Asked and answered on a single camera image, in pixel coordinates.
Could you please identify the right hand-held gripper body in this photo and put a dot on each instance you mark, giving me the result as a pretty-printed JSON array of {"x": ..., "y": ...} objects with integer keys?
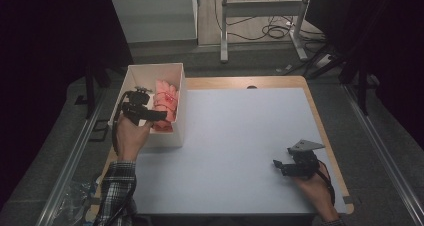
[{"x": 305, "y": 161}]

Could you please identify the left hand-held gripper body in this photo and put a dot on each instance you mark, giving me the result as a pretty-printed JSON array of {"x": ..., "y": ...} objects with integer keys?
[{"x": 136, "y": 102}]

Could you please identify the pink items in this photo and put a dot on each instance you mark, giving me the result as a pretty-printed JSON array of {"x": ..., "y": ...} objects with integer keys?
[{"x": 166, "y": 96}]

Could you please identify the white box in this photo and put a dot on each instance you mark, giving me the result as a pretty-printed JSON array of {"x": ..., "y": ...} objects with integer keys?
[{"x": 166, "y": 141}]

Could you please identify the person's right hand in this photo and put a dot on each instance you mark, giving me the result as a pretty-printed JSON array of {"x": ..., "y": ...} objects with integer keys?
[{"x": 315, "y": 192}]

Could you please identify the person's left hand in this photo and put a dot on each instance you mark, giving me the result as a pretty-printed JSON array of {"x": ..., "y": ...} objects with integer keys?
[{"x": 131, "y": 139}]

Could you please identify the black stand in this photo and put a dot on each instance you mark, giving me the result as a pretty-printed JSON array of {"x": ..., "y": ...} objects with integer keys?
[
  {"x": 361, "y": 89},
  {"x": 90, "y": 92}
]

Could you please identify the white table mat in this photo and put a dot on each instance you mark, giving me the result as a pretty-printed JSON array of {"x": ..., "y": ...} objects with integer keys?
[{"x": 233, "y": 146}]

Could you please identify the white cabinet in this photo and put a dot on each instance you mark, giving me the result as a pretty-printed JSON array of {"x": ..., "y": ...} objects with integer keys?
[{"x": 153, "y": 17}]

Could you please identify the white power strip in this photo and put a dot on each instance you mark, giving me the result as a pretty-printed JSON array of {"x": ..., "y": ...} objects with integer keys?
[{"x": 323, "y": 61}]

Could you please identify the clear plastic bag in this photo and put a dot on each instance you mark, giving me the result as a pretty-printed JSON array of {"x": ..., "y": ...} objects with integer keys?
[{"x": 75, "y": 199}]

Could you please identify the metal floor rail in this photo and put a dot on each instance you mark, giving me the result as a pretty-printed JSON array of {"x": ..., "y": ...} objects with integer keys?
[
  {"x": 70, "y": 166},
  {"x": 383, "y": 152}
]

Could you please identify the white metal desk frame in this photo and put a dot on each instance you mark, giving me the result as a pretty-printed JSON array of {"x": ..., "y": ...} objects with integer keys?
[{"x": 263, "y": 8}]

